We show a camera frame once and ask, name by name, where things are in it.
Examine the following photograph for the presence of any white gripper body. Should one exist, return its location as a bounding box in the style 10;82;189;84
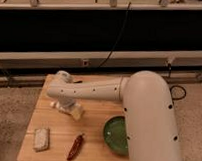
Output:
50;97;78;114

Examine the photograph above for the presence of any clear plastic bottle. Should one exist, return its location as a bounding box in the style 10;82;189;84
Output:
70;104;83;120

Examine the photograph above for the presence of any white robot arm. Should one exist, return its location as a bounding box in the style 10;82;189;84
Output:
47;70;182;161

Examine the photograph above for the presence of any green ceramic bowl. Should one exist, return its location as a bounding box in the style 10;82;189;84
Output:
103;116;129;156

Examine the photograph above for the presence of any wooden cutting board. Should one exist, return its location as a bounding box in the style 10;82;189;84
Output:
17;74;129;161

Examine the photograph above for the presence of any white sponge block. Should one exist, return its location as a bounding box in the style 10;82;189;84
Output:
33;128;50;152

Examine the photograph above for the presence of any red chili pepper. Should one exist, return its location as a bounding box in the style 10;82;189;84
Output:
67;134;84;161

